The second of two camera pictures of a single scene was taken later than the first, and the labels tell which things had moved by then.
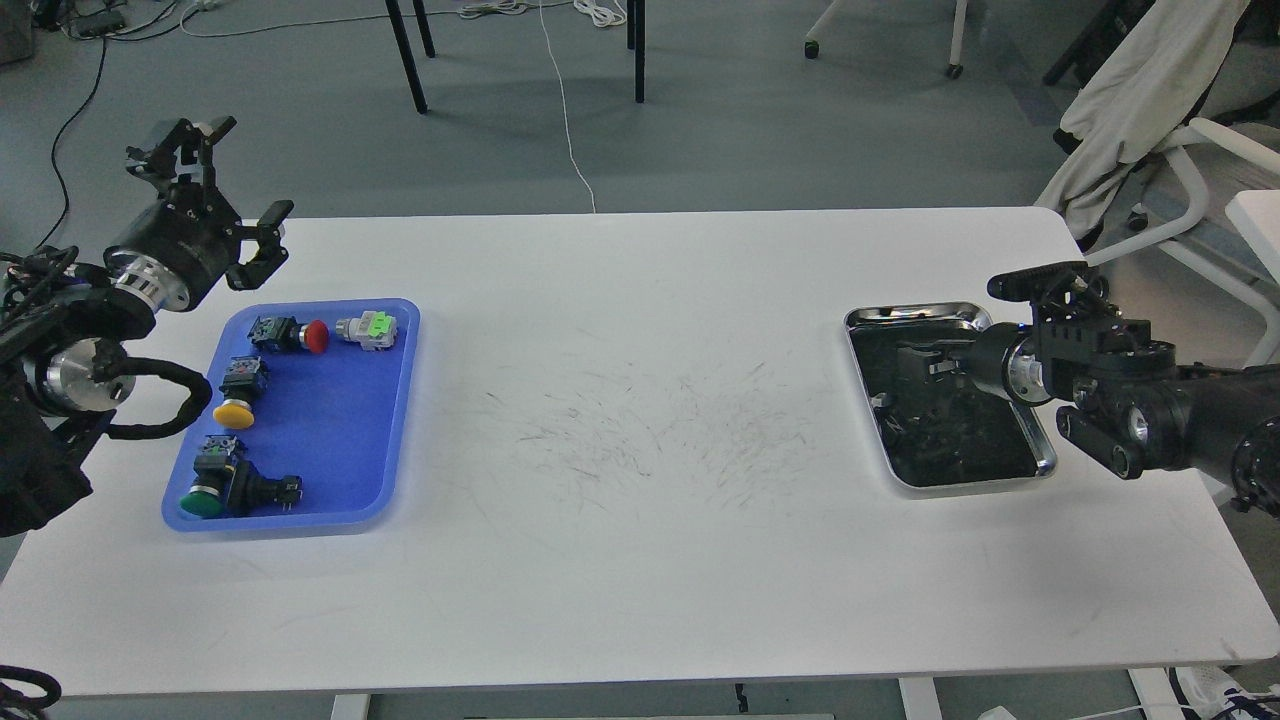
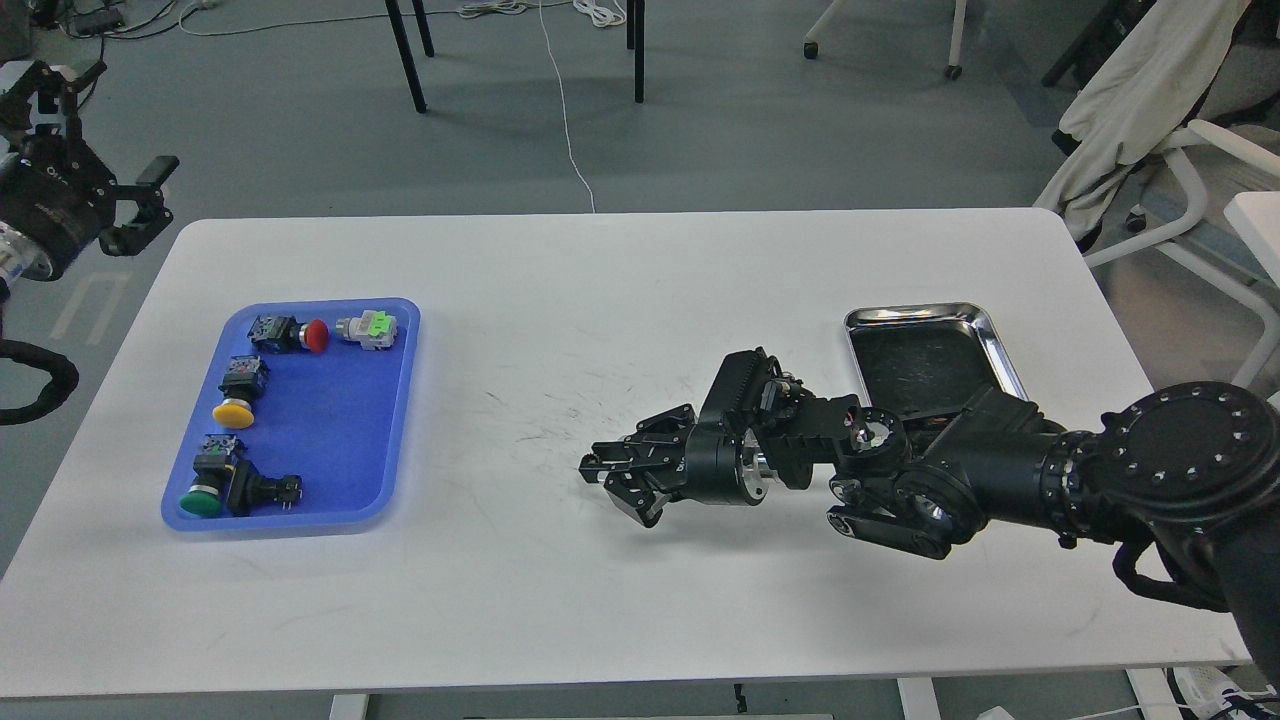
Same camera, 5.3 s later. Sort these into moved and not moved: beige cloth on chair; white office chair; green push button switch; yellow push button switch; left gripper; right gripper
Moved: left gripper; right gripper
Not moved: green push button switch; beige cloth on chair; yellow push button switch; white office chair
